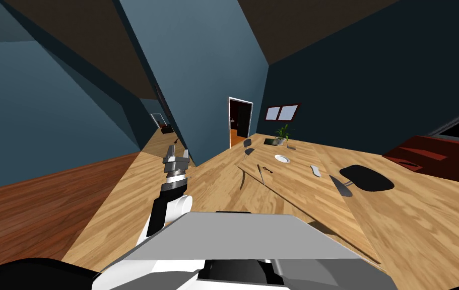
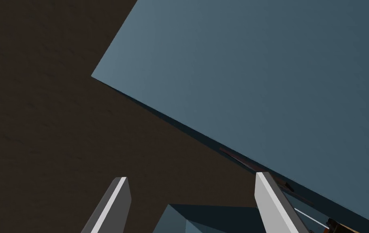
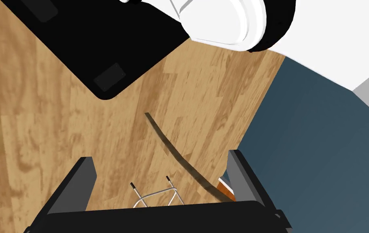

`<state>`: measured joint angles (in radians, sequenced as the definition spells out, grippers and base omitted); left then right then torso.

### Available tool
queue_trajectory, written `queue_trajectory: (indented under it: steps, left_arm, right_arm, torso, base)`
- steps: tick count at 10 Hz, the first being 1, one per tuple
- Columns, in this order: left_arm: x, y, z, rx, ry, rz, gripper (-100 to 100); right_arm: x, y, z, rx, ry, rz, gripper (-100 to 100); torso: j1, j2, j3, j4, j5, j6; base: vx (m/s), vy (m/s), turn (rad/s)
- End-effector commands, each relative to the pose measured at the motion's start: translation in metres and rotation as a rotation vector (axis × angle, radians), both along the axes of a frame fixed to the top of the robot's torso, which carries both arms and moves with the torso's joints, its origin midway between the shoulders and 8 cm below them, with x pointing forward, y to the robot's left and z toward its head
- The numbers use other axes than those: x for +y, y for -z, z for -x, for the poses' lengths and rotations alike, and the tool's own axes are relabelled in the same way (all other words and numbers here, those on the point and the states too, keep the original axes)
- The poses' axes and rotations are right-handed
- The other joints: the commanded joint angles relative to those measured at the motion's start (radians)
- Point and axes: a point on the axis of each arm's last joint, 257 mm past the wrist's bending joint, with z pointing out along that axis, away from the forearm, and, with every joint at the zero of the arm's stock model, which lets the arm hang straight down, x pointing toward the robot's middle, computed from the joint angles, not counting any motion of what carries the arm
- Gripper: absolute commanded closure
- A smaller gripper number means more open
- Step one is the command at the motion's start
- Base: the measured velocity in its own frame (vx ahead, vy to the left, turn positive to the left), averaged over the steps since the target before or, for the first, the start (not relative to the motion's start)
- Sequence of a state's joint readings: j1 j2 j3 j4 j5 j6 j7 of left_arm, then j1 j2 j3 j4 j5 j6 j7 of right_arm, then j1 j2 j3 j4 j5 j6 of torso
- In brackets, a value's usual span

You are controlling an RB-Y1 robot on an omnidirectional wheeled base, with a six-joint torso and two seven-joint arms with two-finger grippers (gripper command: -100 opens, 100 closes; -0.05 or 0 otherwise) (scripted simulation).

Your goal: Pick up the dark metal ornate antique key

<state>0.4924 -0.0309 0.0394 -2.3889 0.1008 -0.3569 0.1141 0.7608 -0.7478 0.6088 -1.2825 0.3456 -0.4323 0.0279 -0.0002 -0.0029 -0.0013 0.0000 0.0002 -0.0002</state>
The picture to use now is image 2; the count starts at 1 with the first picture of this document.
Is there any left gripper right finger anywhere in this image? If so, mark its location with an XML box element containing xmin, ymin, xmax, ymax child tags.
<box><xmin>254</xmin><ymin>172</ymin><xmax>310</xmax><ymax>233</ymax></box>

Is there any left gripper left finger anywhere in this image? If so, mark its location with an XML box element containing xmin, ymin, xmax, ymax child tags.
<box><xmin>81</xmin><ymin>176</ymin><xmax>132</xmax><ymax>233</ymax></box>

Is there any blue-grey table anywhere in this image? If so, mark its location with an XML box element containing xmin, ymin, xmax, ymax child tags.
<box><xmin>91</xmin><ymin>0</ymin><xmax>369</xmax><ymax>233</ymax></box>

